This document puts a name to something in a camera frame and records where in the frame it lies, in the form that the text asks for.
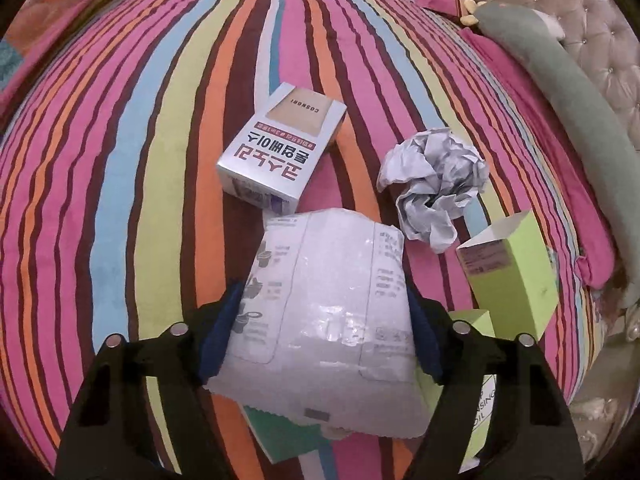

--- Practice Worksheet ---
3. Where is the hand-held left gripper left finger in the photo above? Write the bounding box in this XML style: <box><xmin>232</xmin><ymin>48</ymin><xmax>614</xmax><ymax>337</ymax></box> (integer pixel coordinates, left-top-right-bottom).
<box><xmin>54</xmin><ymin>280</ymin><xmax>247</xmax><ymax>480</ymax></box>

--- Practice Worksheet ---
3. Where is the grey-green bolster pillow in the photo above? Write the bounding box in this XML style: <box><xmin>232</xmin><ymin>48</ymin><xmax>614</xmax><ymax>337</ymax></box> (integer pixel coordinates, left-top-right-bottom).
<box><xmin>472</xmin><ymin>2</ymin><xmax>640</xmax><ymax>311</ymax></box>

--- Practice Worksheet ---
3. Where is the crumpled white paper ball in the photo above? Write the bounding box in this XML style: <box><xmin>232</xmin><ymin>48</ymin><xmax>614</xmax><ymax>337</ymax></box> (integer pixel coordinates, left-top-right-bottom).
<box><xmin>376</xmin><ymin>128</ymin><xmax>490</xmax><ymax>254</ymax></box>

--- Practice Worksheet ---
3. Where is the striped colourful blanket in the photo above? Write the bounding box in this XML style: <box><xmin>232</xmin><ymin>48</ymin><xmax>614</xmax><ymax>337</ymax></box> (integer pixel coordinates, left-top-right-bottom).
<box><xmin>0</xmin><ymin>0</ymin><xmax>616</xmax><ymax>480</ymax></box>

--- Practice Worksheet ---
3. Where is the teal and white card packet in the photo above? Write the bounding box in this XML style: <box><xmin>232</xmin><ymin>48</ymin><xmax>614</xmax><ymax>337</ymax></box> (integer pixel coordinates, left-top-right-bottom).
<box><xmin>240</xmin><ymin>402</ymin><xmax>332</xmax><ymax>465</ymax></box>

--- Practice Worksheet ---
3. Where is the white plastic packet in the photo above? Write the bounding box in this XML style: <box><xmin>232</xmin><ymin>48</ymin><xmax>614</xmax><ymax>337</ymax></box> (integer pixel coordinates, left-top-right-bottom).
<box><xmin>205</xmin><ymin>208</ymin><xmax>436</xmax><ymax>441</ymax></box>

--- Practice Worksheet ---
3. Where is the pink quilt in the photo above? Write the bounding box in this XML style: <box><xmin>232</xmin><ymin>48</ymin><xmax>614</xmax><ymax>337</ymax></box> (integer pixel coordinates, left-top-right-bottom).
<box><xmin>457</xmin><ymin>27</ymin><xmax>617</xmax><ymax>288</ymax></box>

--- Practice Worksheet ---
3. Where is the white box with red print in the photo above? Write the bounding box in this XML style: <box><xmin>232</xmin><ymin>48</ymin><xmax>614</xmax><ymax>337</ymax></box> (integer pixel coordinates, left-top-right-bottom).
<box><xmin>216</xmin><ymin>82</ymin><xmax>348</xmax><ymax>213</ymax></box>

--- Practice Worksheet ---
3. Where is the light green carton box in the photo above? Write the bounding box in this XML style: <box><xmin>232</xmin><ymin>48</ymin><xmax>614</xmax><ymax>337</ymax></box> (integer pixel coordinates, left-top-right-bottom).
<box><xmin>456</xmin><ymin>211</ymin><xmax>560</xmax><ymax>342</ymax></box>

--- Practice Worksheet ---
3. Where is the light green box with lettering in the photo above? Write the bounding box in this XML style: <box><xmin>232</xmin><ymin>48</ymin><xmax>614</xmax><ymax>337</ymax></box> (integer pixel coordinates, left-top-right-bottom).
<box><xmin>417</xmin><ymin>308</ymin><xmax>498</xmax><ymax>461</ymax></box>

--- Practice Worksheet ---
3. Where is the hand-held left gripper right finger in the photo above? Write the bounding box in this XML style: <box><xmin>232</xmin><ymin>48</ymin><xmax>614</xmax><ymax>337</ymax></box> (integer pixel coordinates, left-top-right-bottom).
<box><xmin>405</xmin><ymin>287</ymin><xmax>587</xmax><ymax>480</ymax></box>

